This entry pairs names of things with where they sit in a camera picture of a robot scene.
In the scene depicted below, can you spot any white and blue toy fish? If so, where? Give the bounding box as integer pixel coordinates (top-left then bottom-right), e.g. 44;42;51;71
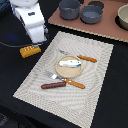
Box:
59;60;81;67

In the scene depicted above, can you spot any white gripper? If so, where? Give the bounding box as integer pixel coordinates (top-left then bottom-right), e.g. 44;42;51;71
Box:
15;4;48;44

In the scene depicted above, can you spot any yellow toy bread loaf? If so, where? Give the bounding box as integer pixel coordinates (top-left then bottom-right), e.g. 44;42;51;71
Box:
20;45;41;58

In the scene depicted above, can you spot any woven beige placemat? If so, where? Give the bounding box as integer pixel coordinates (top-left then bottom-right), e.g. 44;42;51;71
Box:
14;31;113;128

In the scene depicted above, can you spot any tall grey pot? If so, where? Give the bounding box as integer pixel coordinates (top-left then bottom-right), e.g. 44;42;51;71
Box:
59;0;80;20

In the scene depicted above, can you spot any knife with wooden handle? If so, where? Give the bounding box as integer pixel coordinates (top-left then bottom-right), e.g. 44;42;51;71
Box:
58;49;97;63

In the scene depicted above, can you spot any round beige plate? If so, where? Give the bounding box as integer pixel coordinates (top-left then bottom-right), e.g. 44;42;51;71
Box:
55;55;83;78

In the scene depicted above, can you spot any low grey pot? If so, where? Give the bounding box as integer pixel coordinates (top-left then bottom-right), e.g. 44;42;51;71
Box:
81;5;103;24

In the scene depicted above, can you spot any fork with wooden handle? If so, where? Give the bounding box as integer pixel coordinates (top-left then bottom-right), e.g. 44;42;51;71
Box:
45;71;85;89

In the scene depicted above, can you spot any brown toy sausage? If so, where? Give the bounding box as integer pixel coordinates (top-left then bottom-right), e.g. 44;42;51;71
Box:
41;82;66;89

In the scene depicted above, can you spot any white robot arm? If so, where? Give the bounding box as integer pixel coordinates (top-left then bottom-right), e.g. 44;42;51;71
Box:
9;0;48;44

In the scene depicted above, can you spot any beige bowl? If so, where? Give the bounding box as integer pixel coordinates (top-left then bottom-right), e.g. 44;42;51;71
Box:
118;4;128;30

